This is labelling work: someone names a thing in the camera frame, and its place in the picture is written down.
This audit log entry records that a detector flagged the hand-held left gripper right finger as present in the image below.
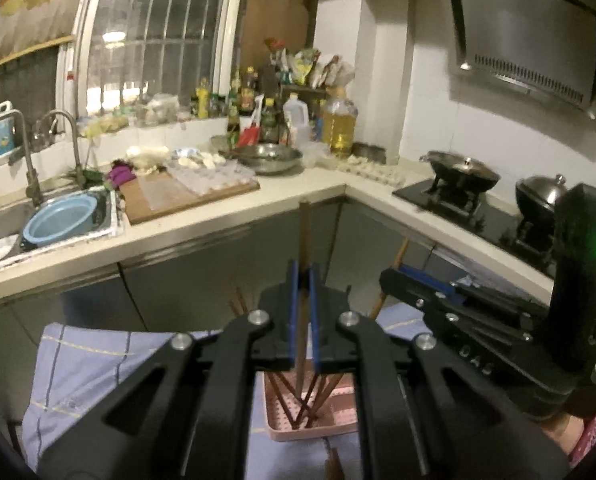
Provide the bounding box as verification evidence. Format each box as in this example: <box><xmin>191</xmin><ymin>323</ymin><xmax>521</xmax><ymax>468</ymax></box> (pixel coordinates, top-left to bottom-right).
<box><xmin>308</xmin><ymin>262</ymin><xmax>571</xmax><ymax>480</ymax></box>

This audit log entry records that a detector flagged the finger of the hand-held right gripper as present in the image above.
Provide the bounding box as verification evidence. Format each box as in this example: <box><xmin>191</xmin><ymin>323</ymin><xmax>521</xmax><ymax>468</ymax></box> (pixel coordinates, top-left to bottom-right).
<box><xmin>379</xmin><ymin>267</ymin><xmax>479</xmax><ymax>333</ymax></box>
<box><xmin>397</xmin><ymin>266</ymin><xmax>551</xmax><ymax>318</ymax></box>

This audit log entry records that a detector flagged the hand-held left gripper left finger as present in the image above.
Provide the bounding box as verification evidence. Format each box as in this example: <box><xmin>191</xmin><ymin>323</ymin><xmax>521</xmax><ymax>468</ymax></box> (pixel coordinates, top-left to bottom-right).
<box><xmin>38</xmin><ymin>259</ymin><xmax>301</xmax><ymax>480</ymax></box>

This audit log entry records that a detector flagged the single brown chopstick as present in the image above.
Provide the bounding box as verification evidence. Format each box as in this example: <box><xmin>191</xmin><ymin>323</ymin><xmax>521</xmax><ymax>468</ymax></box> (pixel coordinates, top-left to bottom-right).
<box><xmin>298</xmin><ymin>201</ymin><xmax>314</xmax><ymax>401</ymax></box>
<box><xmin>370</xmin><ymin>237</ymin><xmax>411</xmax><ymax>318</ymax></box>
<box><xmin>324</xmin><ymin>447</ymin><xmax>346</xmax><ymax>480</ymax></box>

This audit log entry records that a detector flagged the bundle of wooden chopsticks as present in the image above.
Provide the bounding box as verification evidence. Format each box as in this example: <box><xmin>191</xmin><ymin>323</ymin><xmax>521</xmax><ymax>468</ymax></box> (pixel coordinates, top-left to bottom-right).
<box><xmin>228</xmin><ymin>287</ymin><xmax>351</xmax><ymax>431</ymax></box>

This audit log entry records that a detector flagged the pink plastic utensil basket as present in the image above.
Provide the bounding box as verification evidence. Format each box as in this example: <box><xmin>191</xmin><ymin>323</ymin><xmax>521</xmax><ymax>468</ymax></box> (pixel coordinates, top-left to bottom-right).
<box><xmin>263</xmin><ymin>370</ymin><xmax>359</xmax><ymax>442</ymax></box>

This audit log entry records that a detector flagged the black gas stove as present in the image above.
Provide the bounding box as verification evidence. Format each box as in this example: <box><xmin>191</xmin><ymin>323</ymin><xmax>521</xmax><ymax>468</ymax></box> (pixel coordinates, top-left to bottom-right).
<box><xmin>393</xmin><ymin>180</ymin><xmax>559</xmax><ymax>276</ymax></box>

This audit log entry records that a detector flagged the steel pot with lid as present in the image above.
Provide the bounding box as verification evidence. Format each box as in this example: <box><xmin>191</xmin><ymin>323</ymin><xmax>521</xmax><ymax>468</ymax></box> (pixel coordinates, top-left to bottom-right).
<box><xmin>515</xmin><ymin>174</ymin><xmax>579</xmax><ymax>221</ymax></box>

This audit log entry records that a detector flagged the black wok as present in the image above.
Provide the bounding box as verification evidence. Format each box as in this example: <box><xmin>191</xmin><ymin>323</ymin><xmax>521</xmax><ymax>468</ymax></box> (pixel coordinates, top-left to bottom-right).
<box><xmin>420</xmin><ymin>150</ymin><xmax>501</xmax><ymax>193</ymax></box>

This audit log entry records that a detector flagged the tray of white dumplings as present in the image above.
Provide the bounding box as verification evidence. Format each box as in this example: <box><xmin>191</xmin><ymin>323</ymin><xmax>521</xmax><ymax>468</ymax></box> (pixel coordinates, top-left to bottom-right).
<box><xmin>338</xmin><ymin>155</ymin><xmax>404</xmax><ymax>183</ymax></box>

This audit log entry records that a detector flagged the pink patterned clothing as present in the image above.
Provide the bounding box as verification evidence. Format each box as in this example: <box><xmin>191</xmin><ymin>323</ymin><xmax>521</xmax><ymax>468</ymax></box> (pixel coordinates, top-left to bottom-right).
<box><xmin>540</xmin><ymin>395</ymin><xmax>596</xmax><ymax>468</ymax></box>

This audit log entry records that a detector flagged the clear plastic tray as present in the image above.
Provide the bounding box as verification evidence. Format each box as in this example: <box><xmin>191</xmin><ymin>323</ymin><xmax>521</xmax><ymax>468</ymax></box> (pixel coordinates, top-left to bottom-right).
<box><xmin>170</xmin><ymin>162</ymin><xmax>256</xmax><ymax>196</ymax></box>

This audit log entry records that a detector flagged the steel basin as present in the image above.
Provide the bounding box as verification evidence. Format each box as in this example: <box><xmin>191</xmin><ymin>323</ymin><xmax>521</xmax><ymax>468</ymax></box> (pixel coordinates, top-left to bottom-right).
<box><xmin>219</xmin><ymin>142</ymin><xmax>304</xmax><ymax>176</ymax></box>

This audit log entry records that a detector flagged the large cooking oil bottle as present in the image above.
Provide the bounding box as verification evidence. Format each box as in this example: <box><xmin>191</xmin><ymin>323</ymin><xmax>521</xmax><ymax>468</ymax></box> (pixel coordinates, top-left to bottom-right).
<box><xmin>323</xmin><ymin>87</ymin><xmax>360</xmax><ymax>158</ymax></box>

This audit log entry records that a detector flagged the red spray bottle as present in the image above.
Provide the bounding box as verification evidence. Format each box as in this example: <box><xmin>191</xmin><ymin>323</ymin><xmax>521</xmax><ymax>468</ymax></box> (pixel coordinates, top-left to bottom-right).
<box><xmin>238</xmin><ymin>95</ymin><xmax>264</xmax><ymax>148</ymax></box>

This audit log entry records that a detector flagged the wooden cutting board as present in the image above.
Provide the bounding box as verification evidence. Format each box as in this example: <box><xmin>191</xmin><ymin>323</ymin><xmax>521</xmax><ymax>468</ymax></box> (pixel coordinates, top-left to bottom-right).
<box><xmin>120</xmin><ymin>170</ymin><xmax>261</xmax><ymax>226</ymax></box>

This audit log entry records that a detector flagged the white plastic jug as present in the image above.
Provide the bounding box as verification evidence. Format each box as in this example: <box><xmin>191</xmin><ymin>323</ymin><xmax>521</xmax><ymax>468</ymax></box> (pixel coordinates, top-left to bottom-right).
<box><xmin>283</xmin><ymin>92</ymin><xmax>311</xmax><ymax>143</ymax></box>

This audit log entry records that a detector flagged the purple cloth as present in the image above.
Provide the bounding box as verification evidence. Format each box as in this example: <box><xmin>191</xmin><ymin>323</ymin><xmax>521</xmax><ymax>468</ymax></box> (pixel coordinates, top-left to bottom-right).
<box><xmin>107</xmin><ymin>165</ymin><xmax>136</xmax><ymax>191</ymax></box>

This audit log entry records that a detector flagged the blue striped cloth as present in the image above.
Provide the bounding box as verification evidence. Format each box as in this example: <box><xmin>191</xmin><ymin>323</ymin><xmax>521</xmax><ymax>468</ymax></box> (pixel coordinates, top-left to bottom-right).
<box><xmin>20</xmin><ymin>305</ymin><xmax>429</xmax><ymax>480</ymax></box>

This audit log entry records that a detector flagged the yellow bottle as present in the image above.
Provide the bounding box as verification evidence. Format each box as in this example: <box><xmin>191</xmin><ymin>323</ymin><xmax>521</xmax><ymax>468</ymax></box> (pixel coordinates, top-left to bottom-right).
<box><xmin>195</xmin><ymin>80</ymin><xmax>211</xmax><ymax>118</ymax></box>

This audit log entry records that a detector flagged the rack of seasoning packets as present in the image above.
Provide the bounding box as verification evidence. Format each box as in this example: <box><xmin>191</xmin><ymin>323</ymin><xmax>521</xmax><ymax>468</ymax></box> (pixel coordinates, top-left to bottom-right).
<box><xmin>265</xmin><ymin>37</ymin><xmax>356</xmax><ymax>91</ymax></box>

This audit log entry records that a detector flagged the blue plastic basin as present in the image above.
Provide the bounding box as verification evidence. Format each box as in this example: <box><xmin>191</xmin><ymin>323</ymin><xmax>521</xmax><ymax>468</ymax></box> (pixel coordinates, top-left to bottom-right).
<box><xmin>22</xmin><ymin>195</ymin><xmax>99</xmax><ymax>247</ymax></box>

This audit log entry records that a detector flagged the steel range hood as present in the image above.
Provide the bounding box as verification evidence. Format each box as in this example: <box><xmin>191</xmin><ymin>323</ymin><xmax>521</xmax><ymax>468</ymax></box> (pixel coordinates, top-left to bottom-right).
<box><xmin>435</xmin><ymin>0</ymin><xmax>596</xmax><ymax>121</ymax></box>

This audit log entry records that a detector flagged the curved steel faucet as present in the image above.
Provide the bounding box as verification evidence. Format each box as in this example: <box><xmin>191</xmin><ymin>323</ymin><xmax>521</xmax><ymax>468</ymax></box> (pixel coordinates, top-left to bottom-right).
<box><xmin>0</xmin><ymin>110</ymin><xmax>44</xmax><ymax>208</ymax></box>
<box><xmin>33</xmin><ymin>110</ymin><xmax>86</xmax><ymax>188</ymax></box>

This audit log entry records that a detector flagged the steel sink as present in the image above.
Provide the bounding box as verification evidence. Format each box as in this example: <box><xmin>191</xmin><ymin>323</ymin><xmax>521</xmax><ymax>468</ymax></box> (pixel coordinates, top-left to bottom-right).
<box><xmin>0</xmin><ymin>185</ymin><xmax>126</xmax><ymax>276</ymax></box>

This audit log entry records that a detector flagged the barred window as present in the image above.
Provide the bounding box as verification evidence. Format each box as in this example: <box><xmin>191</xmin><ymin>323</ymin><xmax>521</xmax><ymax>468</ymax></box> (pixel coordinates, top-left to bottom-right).
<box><xmin>73</xmin><ymin>0</ymin><xmax>249</xmax><ymax>121</ymax></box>

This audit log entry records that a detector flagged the blue label detergent bottle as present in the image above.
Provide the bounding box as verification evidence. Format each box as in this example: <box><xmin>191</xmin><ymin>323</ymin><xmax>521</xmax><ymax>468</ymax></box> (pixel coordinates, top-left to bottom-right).
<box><xmin>0</xmin><ymin>101</ymin><xmax>16</xmax><ymax>161</ymax></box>

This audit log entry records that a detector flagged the wall poster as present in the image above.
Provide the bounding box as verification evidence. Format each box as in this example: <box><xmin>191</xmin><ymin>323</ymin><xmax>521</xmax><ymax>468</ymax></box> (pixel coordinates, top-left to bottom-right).
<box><xmin>0</xmin><ymin>0</ymin><xmax>99</xmax><ymax>68</ymax></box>

